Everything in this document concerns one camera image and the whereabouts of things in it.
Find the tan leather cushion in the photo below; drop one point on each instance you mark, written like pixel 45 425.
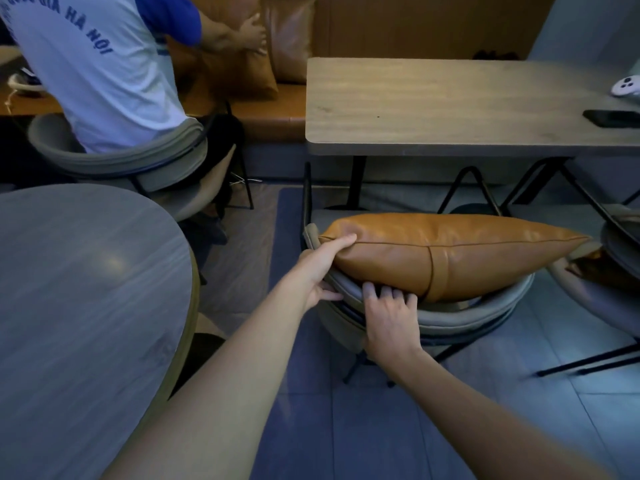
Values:
pixel 290 39
pixel 450 249
pixel 250 77

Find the person's right middle finger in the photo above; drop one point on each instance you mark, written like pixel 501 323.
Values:
pixel 385 296

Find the white headset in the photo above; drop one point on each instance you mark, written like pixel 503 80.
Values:
pixel 22 84

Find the orange leather bench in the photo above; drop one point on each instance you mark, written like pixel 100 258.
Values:
pixel 265 117

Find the grey upholstered chair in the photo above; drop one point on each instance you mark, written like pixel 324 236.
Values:
pixel 125 164
pixel 605 299
pixel 475 314

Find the person's right hand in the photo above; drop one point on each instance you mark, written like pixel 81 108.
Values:
pixel 392 329

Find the rectangular wooden table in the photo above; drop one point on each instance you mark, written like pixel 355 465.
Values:
pixel 450 104

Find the person's left thumb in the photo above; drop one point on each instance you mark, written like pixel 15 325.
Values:
pixel 340 241

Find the person's left hand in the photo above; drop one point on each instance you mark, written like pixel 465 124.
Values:
pixel 312 269

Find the person's right little finger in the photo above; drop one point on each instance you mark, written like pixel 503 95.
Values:
pixel 411 301

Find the white game controller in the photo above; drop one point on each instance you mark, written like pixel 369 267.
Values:
pixel 626 87

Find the round grey table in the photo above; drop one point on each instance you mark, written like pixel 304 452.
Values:
pixel 85 314

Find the black smartphone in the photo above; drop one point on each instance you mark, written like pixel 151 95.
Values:
pixel 612 118

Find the black metal chair frame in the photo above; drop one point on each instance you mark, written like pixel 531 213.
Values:
pixel 470 187

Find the person's left forearm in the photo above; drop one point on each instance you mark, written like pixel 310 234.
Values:
pixel 225 384

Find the person's right forearm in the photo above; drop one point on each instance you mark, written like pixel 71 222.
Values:
pixel 490 424

